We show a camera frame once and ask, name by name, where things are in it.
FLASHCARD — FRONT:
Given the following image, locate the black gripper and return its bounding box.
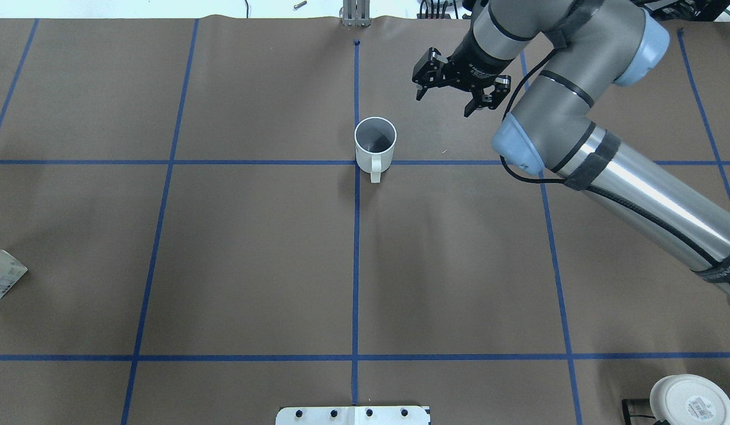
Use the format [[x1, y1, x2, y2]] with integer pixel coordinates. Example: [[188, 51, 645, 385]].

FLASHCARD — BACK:
[[411, 48, 512, 117]]

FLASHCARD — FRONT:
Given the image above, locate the white mug with handle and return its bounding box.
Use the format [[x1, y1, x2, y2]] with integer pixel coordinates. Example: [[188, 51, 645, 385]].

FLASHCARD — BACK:
[[353, 116, 398, 184]]

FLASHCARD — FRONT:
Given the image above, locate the blue white milk carton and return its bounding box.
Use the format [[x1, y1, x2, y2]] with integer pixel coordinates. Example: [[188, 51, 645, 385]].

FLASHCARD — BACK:
[[0, 249, 28, 299]]

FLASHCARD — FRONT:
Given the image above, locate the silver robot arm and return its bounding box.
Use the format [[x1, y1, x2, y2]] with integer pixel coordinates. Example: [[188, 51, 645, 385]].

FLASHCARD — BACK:
[[411, 1, 730, 306]]

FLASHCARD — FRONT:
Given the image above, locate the white mug lower on rack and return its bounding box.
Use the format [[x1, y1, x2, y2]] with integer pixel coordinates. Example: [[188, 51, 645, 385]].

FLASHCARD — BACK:
[[650, 374, 730, 424]]

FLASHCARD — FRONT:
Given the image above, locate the aluminium frame post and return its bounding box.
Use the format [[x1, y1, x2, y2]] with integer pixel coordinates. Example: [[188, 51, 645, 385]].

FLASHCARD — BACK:
[[340, 0, 372, 28]]

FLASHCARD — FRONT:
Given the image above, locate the black wire mug rack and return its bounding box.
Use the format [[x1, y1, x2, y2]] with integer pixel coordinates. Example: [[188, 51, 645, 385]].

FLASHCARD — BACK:
[[620, 398, 658, 425]]

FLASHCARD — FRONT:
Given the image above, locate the white camera mast post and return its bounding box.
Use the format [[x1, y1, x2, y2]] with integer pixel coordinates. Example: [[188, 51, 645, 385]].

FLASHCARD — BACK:
[[275, 406, 431, 424]]

